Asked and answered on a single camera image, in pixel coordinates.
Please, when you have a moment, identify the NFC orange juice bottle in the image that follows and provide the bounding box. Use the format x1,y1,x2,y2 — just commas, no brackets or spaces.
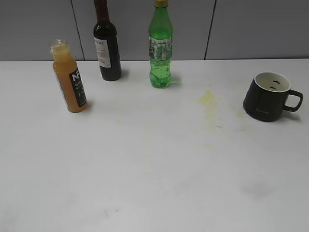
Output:
50,39,87,113

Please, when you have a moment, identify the black mug white inside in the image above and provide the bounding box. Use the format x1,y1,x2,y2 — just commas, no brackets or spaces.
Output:
243,72,304,122

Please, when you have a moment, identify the green plastic soda bottle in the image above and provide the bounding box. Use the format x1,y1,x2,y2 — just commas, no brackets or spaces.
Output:
148,0,173,88

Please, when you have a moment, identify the dark red wine bottle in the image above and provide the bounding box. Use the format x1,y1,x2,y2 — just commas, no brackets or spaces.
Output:
93,0,122,81

